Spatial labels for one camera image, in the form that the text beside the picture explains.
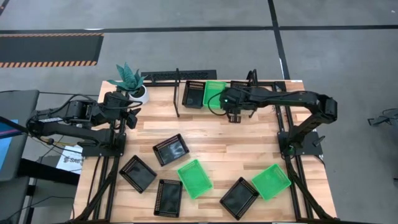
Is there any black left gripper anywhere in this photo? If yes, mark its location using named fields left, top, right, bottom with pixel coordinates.
left=116, top=101, right=143, bottom=130

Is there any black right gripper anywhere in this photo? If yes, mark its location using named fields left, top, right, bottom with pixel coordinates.
left=224, top=93, right=257, bottom=124

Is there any green plastic slotted basket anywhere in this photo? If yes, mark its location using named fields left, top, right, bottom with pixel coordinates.
left=202, top=80, right=228, bottom=110
left=176, top=159, right=215, bottom=200
left=251, top=163, right=292, bottom=202

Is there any black plastic slotted basket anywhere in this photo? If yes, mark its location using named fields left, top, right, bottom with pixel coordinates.
left=181, top=80, right=206, bottom=110
left=229, top=80, right=254, bottom=91
left=219, top=176, right=260, bottom=221
left=152, top=133, right=190, bottom=167
left=153, top=179, right=183, bottom=218
left=119, top=154, right=158, bottom=194

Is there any white plant pot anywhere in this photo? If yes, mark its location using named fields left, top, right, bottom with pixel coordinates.
left=126, top=84, right=150, bottom=105

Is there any green snake plant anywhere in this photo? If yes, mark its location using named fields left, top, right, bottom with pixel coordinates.
left=107, top=61, right=147, bottom=94

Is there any black perforated metal panel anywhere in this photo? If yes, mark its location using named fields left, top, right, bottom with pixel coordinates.
left=141, top=69, right=218, bottom=83

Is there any white printed bag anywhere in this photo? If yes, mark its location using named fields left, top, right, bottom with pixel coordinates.
left=55, top=144, right=84, bottom=175

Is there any black stand base beam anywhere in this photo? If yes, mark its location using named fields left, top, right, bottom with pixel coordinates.
left=17, top=157, right=81, bottom=187

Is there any black hazard-striped floor mat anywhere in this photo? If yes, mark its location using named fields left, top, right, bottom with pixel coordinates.
left=0, top=32, right=104, bottom=68

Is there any grey equipment cart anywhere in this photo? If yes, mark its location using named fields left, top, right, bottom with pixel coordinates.
left=0, top=89, right=40, bottom=183

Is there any blue screen panel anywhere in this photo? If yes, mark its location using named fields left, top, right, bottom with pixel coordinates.
left=0, top=119, right=20, bottom=171

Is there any black chair base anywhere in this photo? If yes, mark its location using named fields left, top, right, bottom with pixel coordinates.
left=368, top=108, right=398, bottom=128

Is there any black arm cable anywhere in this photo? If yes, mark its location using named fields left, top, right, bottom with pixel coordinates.
left=206, top=90, right=231, bottom=117

